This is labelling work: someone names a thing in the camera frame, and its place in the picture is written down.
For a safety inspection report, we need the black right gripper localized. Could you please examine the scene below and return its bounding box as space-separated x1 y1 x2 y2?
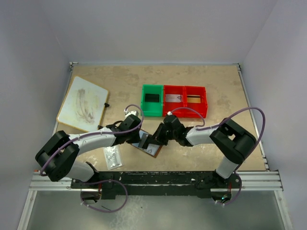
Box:
148 122 177 146

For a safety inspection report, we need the brown leather card holder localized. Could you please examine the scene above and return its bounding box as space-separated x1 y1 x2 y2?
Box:
131 129 162 158

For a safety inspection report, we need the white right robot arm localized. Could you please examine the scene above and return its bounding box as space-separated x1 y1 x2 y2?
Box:
146 115 257 187

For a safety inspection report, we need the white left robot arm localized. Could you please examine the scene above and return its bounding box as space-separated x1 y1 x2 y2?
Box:
35 114 143 188

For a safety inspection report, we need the silver card in bin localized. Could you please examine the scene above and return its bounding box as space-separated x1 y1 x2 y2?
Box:
165 94 183 103

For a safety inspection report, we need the black card in bin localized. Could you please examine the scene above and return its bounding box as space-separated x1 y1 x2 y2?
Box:
144 93 160 103

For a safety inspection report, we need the gold card in bin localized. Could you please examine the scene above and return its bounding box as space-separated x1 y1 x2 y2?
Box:
187 95 201 104

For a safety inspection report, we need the green plastic bin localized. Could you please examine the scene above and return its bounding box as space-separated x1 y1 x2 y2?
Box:
141 84 164 117

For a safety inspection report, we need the clear plastic packet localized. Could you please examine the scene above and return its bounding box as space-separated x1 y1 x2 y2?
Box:
103 146 123 170

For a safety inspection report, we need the red bin right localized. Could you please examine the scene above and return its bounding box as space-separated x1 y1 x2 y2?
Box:
185 86 208 118

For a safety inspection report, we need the white board yellow rim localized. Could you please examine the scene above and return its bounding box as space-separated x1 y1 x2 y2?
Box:
57 76 108 132

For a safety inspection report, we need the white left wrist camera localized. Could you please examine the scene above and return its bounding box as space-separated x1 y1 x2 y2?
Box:
124 109 139 118

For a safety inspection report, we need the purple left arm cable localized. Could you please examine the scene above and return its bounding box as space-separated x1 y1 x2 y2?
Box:
39 104 145 177

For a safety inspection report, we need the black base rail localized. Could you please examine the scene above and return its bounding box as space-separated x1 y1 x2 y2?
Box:
71 171 242 201

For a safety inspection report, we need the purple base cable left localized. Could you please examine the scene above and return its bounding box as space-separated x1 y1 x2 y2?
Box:
80 178 130 213

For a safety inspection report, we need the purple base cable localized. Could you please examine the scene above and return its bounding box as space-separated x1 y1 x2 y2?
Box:
214 173 243 207
80 178 130 213

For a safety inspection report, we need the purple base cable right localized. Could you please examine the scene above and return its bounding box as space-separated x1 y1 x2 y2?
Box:
214 173 243 207

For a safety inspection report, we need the metal corner bracket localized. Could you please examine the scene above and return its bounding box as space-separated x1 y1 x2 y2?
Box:
70 62 79 71

